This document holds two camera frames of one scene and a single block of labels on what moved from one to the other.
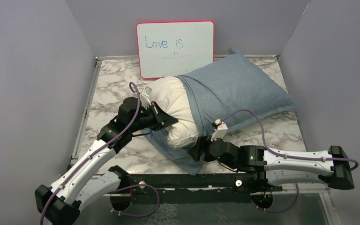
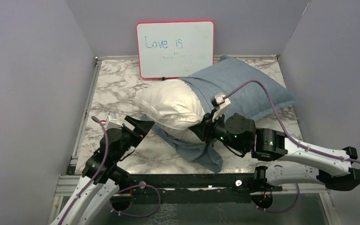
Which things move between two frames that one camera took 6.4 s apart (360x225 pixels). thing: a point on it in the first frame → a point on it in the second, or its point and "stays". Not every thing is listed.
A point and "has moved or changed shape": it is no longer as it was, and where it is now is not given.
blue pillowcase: (228, 95) has moved or changed shape
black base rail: (196, 188) stays
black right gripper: (203, 142) → (204, 129)
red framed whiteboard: (171, 48) stays
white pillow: (169, 93) has moved or changed shape
